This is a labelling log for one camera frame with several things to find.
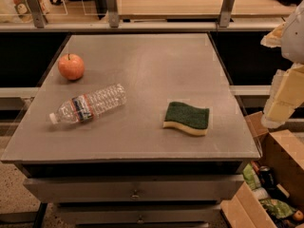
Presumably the green snack bag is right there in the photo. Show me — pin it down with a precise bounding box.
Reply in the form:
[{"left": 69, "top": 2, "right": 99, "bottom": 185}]
[{"left": 242, "top": 163, "right": 261, "bottom": 190}]

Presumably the cardboard box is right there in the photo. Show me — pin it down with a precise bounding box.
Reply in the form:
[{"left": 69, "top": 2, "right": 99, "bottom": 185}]
[{"left": 221, "top": 112, "right": 304, "bottom": 228}]

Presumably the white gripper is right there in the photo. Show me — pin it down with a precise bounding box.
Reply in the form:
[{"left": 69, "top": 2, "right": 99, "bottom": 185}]
[{"left": 260, "top": 0, "right": 304, "bottom": 128}]

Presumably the green and yellow sponge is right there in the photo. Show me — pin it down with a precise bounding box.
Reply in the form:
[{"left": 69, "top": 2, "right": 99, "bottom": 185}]
[{"left": 162, "top": 102, "right": 210, "bottom": 136}]

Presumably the grey drawer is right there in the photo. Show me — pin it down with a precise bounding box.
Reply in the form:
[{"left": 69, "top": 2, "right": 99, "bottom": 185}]
[
  {"left": 24, "top": 175, "right": 243, "bottom": 203},
  {"left": 56, "top": 203, "right": 220, "bottom": 224}
]

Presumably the small orange fruit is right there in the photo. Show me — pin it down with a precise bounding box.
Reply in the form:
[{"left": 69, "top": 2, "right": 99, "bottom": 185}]
[{"left": 293, "top": 210, "right": 304, "bottom": 221}]

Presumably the green chip bag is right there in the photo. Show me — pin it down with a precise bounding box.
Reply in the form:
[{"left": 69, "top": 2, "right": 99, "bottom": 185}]
[{"left": 259, "top": 199, "right": 296, "bottom": 219}]

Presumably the orange white packaged bag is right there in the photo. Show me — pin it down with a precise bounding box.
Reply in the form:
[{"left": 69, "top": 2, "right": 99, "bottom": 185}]
[{"left": 0, "top": 0, "right": 49, "bottom": 23}]

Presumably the lower grey drawer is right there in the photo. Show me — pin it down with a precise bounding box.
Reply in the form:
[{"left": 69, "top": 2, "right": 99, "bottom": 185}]
[{"left": 56, "top": 203, "right": 220, "bottom": 224}]

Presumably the left metal bracket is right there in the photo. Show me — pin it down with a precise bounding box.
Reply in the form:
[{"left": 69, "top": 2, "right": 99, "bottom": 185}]
[{"left": 27, "top": 0, "right": 47, "bottom": 29}]

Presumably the upper grey drawer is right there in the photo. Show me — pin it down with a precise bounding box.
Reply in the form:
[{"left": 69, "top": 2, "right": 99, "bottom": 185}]
[{"left": 24, "top": 175, "right": 243, "bottom": 203}]

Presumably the red apple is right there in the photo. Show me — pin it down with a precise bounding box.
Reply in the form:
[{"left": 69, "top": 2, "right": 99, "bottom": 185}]
[{"left": 57, "top": 53, "right": 85, "bottom": 81}]

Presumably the clear plastic water bottle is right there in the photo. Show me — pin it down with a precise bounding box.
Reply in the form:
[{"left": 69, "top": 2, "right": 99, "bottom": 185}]
[{"left": 49, "top": 84, "right": 126, "bottom": 124}]

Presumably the right metal bracket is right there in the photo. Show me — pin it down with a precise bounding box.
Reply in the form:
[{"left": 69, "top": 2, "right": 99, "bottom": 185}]
[{"left": 218, "top": 0, "right": 235, "bottom": 28}]

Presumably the black drink can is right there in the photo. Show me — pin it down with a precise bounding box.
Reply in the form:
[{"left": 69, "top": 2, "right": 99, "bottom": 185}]
[{"left": 259, "top": 166, "right": 276, "bottom": 188}]

